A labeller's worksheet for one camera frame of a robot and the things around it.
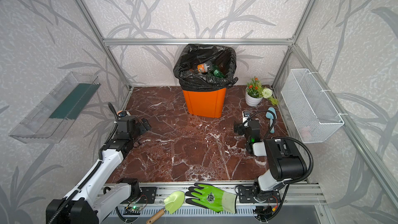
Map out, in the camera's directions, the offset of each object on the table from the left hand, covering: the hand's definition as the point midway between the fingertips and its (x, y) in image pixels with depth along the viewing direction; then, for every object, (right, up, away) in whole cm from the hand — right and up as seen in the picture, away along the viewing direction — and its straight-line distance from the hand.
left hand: (143, 118), depth 84 cm
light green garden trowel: (+19, -38, -12) cm, 44 cm away
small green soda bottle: (+42, +26, +7) cm, 50 cm away
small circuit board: (+1, -40, -13) cm, 42 cm away
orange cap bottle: (+32, +30, +8) cm, 44 cm away
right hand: (+58, +1, +11) cm, 59 cm away
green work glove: (+37, -36, -12) cm, 53 cm away
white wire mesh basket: (+78, +4, -23) cm, 81 cm away
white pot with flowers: (+68, +15, +21) cm, 72 cm away
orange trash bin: (+34, +8, +7) cm, 36 cm away
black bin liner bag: (+41, +36, +10) cm, 56 cm away
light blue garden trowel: (+78, 0, +20) cm, 80 cm away
